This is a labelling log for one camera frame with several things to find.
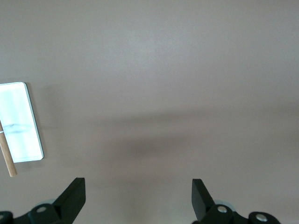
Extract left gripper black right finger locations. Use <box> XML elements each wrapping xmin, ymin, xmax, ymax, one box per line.
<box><xmin>191</xmin><ymin>178</ymin><xmax>280</xmax><ymax>224</ymax></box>

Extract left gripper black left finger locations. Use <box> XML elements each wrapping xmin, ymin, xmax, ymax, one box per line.
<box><xmin>0</xmin><ymin>177</ymin><xmax>86</xmax><ymax>224</ymax></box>

